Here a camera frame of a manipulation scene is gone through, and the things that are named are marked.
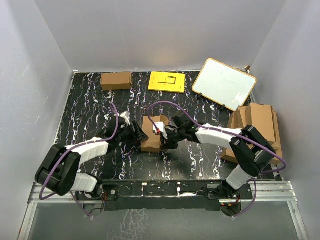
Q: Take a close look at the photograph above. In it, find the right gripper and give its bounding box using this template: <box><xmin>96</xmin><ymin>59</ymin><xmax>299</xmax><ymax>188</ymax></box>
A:
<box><xmin>160</xmin><ymin>127</ymin><xmax>186</xmax><ymax>149</ymax></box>

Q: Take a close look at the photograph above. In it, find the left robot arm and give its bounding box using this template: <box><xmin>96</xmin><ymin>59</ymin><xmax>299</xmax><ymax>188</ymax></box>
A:
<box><xmin>35</xmin><ymin>116</ymin><xmax>149</xmax><ymax>200</ymax></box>

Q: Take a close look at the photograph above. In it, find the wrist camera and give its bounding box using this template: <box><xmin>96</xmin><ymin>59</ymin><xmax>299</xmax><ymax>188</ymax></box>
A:
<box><xmin>119</xmin><ymin>111</ymin><xmax>131</xmax><ymax>129</ymax></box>
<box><xmin>152</xmin><ymin>121</ymin><xmax>168</xmax><ymax>139</ymax></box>

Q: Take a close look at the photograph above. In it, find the stack of flat cardboard boxes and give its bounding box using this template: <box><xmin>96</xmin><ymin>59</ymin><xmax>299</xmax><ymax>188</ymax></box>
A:
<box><xmin>227</xmin><ymin>103</ymin><xmax>283</xmax><ymax>157</ymax></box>

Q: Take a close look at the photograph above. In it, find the aluminium frame rail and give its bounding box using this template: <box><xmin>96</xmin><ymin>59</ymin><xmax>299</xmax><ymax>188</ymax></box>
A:
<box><xmin>19</xmin><ymin>180</ymin><xmax>308</xmax><ymax>240</ymax></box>

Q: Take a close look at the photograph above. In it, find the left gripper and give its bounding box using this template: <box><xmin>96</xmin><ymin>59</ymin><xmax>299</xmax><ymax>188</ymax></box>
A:
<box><xmin>116</xmin><ymin>121</ymin><xmax>148</xmax><ymax>147</ymax></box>

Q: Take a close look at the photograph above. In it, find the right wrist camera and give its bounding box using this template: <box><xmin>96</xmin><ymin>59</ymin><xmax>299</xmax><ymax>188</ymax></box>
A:
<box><xmin>152</xmin><ymin>121</ymin><xmax>168</xmax><ymax>139</ymax></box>

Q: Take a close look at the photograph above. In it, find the folded brown cardboard box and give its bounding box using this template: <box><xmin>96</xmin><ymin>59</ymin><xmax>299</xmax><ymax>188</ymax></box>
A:
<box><xmin>100</xmin><ymin>72</ymin><xmax>132</xmax><ymax>91</ymax></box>

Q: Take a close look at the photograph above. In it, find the yellow book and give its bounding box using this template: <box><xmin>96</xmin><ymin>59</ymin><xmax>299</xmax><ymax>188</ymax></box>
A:
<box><xmin>148</xmin><ymin>71</ymin><xmax>186</xmax><ymax>94</ymax></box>

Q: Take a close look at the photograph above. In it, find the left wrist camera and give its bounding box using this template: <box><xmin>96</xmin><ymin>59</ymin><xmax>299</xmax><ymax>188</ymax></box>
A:
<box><xmin>119</xmin><ymin>111</ymin><xmax>131</xmax><ymax>129</ymax></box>

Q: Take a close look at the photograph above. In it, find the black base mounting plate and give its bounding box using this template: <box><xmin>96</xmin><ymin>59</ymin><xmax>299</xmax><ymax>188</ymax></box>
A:
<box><xmin>75</xmin><ymin>180</ymin><xmax>253</xmax><ymax>212</ymax></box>

